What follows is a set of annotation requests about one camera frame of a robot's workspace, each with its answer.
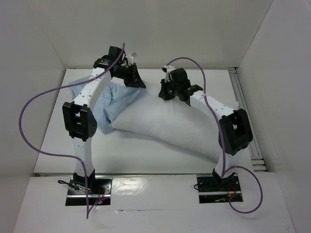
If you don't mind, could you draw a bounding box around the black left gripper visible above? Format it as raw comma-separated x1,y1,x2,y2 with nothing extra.
114,63,146,89

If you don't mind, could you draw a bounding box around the light blue pillowcase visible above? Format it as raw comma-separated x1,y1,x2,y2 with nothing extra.
68,76,139,135

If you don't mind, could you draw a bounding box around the white pillow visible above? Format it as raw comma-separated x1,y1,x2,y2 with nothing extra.
112,82,222,161

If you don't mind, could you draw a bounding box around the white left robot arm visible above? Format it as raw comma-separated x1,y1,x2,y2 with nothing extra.
62,46,146,194

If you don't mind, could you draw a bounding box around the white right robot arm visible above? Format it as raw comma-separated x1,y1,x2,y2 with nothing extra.
158,66,253,190

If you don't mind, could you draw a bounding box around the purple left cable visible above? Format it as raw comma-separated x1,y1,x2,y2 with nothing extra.
18,42,126,219

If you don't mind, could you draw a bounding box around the purple cable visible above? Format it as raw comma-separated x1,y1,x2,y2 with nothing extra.
162,57,264,214
18,42,126,219

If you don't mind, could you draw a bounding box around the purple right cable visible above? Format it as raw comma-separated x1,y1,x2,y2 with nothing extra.
162,57,264,214

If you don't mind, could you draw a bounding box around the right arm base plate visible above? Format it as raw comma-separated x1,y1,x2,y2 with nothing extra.
193,173,243,204

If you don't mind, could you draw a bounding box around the aluminium frame rail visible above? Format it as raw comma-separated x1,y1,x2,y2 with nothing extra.
228,67,268,172

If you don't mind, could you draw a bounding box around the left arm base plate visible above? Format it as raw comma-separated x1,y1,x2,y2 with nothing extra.
57,176,112,206

